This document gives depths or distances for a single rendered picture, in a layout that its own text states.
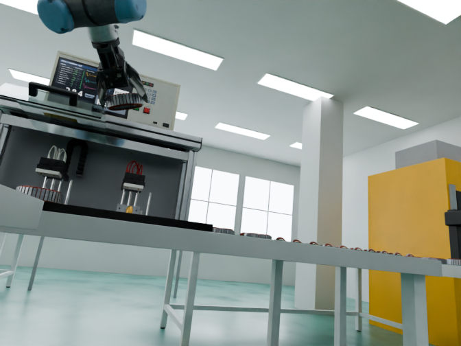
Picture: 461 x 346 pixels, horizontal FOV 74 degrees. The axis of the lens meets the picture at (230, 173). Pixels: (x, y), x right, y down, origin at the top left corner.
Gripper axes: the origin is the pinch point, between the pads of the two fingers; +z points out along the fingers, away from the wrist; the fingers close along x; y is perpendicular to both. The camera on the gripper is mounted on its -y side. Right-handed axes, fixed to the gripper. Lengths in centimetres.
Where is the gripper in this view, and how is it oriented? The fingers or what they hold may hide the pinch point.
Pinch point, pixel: (125, 103)
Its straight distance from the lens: 103.5
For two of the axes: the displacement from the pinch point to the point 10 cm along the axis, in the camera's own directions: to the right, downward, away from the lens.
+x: 9.8, -1.6, 1.3
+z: 0.3, 7.4, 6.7
